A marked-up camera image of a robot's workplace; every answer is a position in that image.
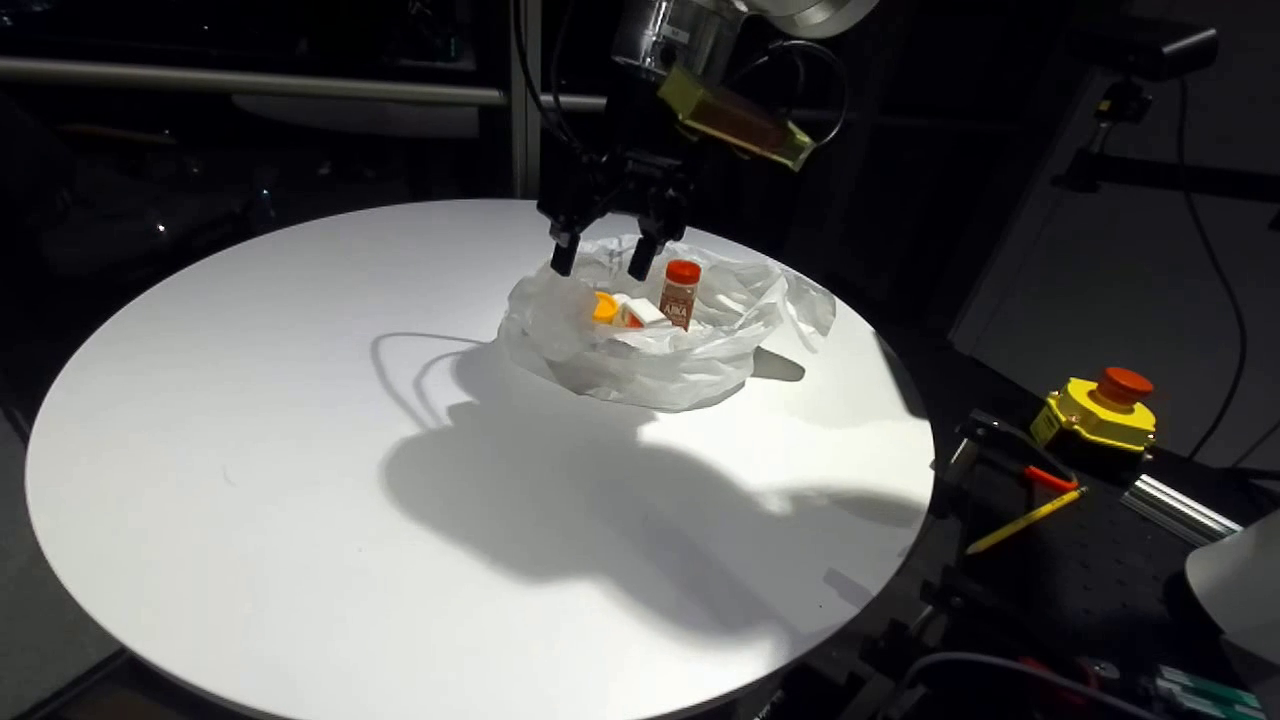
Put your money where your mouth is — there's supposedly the spice bottle with red cap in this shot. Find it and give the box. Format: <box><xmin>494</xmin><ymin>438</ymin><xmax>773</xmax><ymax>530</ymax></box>
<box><xmin>657</xmin><ymin>254</ymin><xmax>704</xmax><ymax>330</ymax></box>

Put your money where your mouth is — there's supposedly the grey horizontal window rail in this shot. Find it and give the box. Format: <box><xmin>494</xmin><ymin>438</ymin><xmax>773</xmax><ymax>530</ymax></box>
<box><xmin>0</xmin><ymin>52</ymin><xmax>616</xmax><ymax>118</ymax></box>

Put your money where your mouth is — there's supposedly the thin black cable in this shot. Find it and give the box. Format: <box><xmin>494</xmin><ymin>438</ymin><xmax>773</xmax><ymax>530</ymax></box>
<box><xmin>1173</xmin><ymin>71</ymin><xmax>1254</xmax><ymax>463</ymax></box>

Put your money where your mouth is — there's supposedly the white curved panel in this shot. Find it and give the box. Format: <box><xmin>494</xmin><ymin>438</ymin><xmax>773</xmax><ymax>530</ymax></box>
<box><xmin>1181</xmin><ymin>506</ymin><xmax>1280</xmax><ymax>673</ymax></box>

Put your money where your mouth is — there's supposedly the red handled tool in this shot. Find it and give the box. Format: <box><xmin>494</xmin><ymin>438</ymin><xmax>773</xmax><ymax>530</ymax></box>
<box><xmin>1021</xmin><ymin>461</ymin><xmax>1082</xmax><ymax>499</ymax></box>

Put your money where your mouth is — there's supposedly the silver aluminium profile bar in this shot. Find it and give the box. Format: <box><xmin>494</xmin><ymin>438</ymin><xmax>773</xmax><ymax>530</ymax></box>
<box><xmin>1122</xmin><ymin>470</ymin><xmax>1244</xmax><ymax>548</ymax></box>

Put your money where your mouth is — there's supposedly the black camera on stand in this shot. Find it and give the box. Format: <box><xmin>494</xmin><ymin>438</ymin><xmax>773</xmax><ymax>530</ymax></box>
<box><xmin>1065</xmin><ymin>7</ymin><xmax>1226</xmax><ymax>88</ymax></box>

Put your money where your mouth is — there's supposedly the white rectangular box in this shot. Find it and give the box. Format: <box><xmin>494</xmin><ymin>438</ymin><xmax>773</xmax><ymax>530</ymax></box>
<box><xmin>611</xmin><ymin>296</ymin><xmax>673</xmax><ymax>335</ymax></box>

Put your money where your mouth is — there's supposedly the teal handled tool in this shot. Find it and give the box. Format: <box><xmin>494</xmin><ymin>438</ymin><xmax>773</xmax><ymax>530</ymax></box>
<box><xmin>1153</xmin><ymin>660</ymin><xmax>1266</xmax><ymax>720</ymax></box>

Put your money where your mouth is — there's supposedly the yellow emergency stop button box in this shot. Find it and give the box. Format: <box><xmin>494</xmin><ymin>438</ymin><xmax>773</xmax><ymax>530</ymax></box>
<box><xmin>1027</xmin><ymin>362</ymin><xmax>1159</xmax><ymax>454</ymax></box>

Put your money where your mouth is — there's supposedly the translucent white plastic bag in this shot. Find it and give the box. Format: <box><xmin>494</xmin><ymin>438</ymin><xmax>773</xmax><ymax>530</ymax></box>
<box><xmin>496</xmin><ymin>235</ymin><xmax>839</xmax><ymax>411</ymax></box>

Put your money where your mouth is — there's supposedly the grey vertical window post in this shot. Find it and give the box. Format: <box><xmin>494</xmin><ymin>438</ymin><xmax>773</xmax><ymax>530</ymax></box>
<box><xmin>506</xmin><ymin>0</ymin><xmax>550</xmax><ymax>200</ymax></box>

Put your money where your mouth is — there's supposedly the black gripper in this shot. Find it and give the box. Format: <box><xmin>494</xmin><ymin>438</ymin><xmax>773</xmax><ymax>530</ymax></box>
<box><xmin>536</xmin><ymin>141</ymin><xmax>701</xmax><ymax>284</ymax></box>

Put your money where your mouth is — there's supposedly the yellow pencil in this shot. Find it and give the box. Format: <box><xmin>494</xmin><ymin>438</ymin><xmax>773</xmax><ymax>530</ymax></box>
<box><xmin>959</xmin><ymin>482</ymin><xmax>1094</xmax><ymax>561</ymax></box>

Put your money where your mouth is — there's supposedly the yellow-green wrist camera mount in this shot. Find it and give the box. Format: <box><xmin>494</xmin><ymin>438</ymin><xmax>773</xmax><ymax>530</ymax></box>
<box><xmin>657</xmin><ymin>64</ymin><xmax>821</xmax><ymax>176</ymax></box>

